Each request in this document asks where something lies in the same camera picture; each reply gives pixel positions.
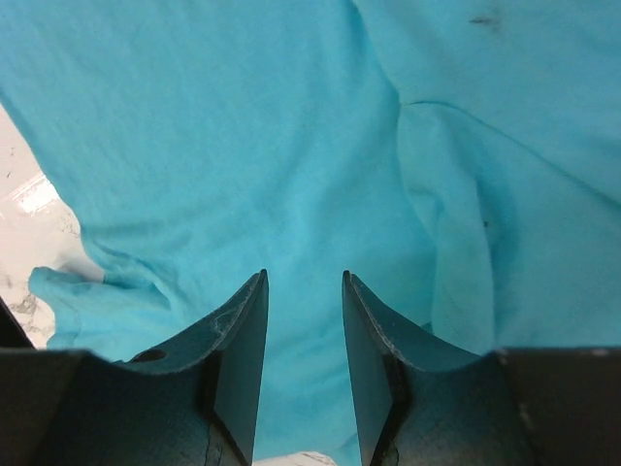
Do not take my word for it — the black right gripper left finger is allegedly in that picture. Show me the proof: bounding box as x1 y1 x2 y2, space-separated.
48 271 269 465

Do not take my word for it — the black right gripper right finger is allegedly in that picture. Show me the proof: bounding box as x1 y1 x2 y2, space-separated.
342 272 534 465

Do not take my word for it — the turquoise t shirt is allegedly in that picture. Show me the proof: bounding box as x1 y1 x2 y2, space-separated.
1 1 620 465

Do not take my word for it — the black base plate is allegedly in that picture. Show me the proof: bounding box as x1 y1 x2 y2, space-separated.
0 299 35 350

